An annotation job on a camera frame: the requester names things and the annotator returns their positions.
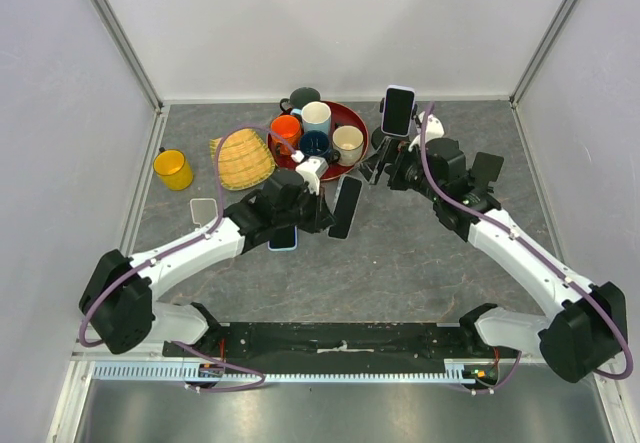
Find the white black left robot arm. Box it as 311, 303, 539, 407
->
79, 167, 335, 356

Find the grey slotted cable duct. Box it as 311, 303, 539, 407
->
92, 361, 476, 385

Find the black round-base phone stand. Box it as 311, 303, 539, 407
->
370, 98, 417, 150

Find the red round tray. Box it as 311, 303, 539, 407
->
266, 100, 370, 183

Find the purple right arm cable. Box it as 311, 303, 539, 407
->
418, 102, 631, 380

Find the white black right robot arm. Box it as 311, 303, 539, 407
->
358, 137, 633, 383

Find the left aluminium frame post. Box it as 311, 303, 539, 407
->
90, 0, 164, 113

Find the dark grey mug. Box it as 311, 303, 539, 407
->
279, 87, 321, 112

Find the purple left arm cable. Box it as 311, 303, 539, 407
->
79, 126, 306, 348

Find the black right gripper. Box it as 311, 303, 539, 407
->
355, 135, 443, 202

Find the dark blue mug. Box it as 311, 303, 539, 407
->
298, 130, 340, 164

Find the lavender cased phone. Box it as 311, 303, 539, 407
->
381, 85, 415, 137

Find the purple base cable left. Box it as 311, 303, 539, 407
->
172, 340, 267, 395

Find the woven bamboo tray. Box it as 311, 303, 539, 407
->
209, 129, 276, 191

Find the right aluminium frame post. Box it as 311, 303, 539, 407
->
509, 0, 580, 109

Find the aluminium frame post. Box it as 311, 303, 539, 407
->
509, 0, 580, 109
90, 0, 164, 113

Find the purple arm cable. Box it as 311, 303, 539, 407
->
79, 126, 306, 348
418, 102, 631, 380

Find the light blue cased phone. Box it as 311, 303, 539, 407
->
268, 226, 298, 252

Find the light blue mug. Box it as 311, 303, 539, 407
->
290, 101, 332, 135

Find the black block phone stand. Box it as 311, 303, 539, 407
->
470, 152, 504, 191

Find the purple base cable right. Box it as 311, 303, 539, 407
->
462, 347, 522, 397

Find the white phone stand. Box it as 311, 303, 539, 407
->
189, 198, 218, 227

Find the clear cased black phone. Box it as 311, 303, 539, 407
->
328, 175, 363, 240

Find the cream dimpled mug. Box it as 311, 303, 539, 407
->
332, 126, 364, 167

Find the orange mug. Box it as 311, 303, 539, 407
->
270, 115, 302, 155

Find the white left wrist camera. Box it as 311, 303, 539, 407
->
291, 151, 329, 196

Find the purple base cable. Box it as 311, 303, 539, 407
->
462, 347, 522, 397
172, 340, 267, 395

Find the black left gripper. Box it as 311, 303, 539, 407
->
275, 182, 336, 233

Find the yellow mug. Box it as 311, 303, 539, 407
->
153, 147, 194, 191

